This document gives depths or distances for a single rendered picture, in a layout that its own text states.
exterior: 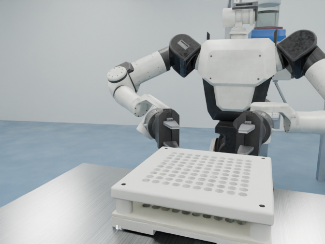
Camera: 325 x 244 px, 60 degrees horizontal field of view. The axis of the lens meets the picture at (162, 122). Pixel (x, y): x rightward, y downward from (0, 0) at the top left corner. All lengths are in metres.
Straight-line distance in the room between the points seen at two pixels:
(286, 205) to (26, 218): 0.48
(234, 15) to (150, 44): 4.22
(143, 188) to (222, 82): 0.66
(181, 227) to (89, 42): 5.30
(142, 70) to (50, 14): 5.02
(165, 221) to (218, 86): 0.68
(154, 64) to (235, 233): 0.79
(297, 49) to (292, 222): 0.67
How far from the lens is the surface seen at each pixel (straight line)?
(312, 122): 0.93
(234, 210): 0.42
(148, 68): 1.11
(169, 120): 0.72
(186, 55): 1.10
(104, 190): 0.63
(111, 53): 5.47
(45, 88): 6.11
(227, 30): 2.91
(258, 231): 0.43
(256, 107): 0.88
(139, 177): 0.50
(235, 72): 1.03
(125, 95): 1.01
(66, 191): 0.65
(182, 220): 0.46
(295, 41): 1.09
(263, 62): 1.03
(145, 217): 0.47
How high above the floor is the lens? 1.14
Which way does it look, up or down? 11 degrees down
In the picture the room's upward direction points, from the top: straight up
